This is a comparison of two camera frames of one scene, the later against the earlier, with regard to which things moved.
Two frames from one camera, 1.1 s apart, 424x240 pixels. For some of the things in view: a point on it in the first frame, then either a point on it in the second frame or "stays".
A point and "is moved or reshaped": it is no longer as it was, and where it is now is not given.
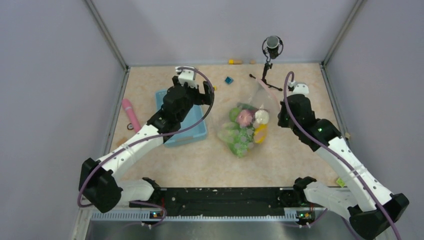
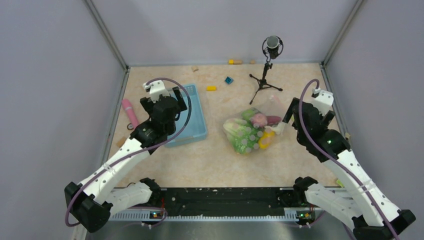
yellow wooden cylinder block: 232,61 stays
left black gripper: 203,98 to 181,105
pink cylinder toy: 129,107 stays
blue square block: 229,80 stays
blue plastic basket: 197,133 stays
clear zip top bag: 247,121 is moved or reshaped
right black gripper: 281,121 to 326,118
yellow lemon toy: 260,133 to 265,141
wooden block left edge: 120,141 stays
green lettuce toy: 239,139 is moved or reshaped
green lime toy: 233,114 to 248,114
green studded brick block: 340,182 stays
